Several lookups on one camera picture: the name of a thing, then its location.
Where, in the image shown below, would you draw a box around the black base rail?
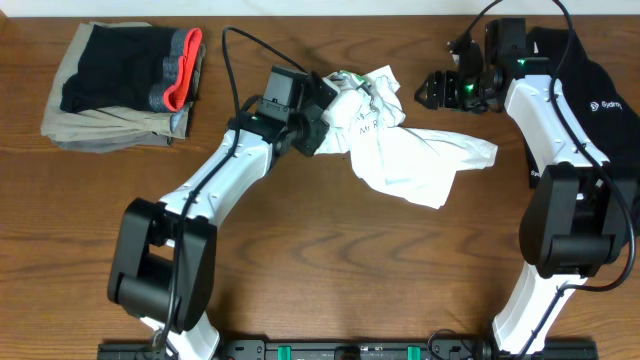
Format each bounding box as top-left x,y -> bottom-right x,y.
97,337 -> 600,360

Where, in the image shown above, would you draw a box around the black shorts with orange waistband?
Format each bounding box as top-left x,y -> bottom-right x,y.
60,25 -> 203,113

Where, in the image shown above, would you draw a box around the white printed t-shirt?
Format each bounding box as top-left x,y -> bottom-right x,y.
315,65 -> 498,209

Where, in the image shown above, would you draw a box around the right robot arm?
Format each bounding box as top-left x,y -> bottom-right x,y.
415,18 -> 639,359

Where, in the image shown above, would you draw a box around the folded khaki trousers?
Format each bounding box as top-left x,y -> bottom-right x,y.
41,22 -> 194,153

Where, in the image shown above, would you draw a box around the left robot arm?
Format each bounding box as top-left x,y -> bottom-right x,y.
97,66 -> 339,359

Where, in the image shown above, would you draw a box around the black t-shirt with logo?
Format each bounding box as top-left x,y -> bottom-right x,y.
526,27 -> 639,166

